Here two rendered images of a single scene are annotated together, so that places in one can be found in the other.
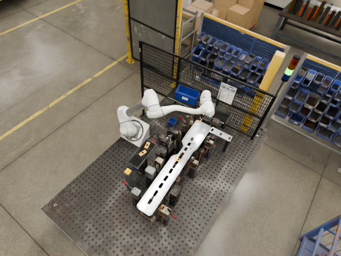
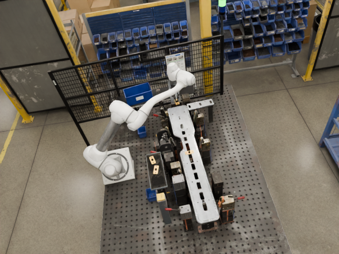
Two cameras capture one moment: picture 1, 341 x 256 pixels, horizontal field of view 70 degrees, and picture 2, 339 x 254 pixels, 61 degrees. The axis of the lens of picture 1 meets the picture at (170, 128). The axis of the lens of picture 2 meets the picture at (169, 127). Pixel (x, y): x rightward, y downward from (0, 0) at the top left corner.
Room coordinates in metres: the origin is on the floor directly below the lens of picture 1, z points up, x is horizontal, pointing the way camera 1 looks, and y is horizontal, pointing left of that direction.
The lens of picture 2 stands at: (0.04, 0.82, 3.21)
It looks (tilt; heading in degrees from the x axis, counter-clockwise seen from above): 47 degrees down; 331
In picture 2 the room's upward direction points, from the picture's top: 11 degrees counter-clockwise
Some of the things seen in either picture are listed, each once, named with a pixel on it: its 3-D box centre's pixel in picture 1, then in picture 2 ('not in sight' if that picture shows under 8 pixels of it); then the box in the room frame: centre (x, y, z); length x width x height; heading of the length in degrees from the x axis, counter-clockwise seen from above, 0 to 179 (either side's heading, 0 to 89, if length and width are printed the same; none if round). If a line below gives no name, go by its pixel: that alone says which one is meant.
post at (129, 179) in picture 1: (129, 181); (164, 210); (1.16, 0.40, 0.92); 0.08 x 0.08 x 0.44; 63
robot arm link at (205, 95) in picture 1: (205, 97); (173, 71); (1.86, -0.34, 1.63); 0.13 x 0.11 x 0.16; 14
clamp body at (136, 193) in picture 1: (136, 198); (186, 218); (1.00, 0.29, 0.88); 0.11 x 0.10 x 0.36; 63
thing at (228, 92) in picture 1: (226, 93); (175, 64); (2.31, -0.67, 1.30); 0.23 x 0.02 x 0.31; 63
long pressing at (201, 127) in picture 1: (177, 161); (190, 153); (1.43, -0.12, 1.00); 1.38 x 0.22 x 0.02; 153
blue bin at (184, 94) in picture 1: (186, 95); (138, 93); (2.43, -0.19, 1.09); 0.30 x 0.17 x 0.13; 70
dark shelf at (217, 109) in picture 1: (198, 104); (155, 96); (2.34, -0.35, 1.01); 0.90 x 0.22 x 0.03; 63
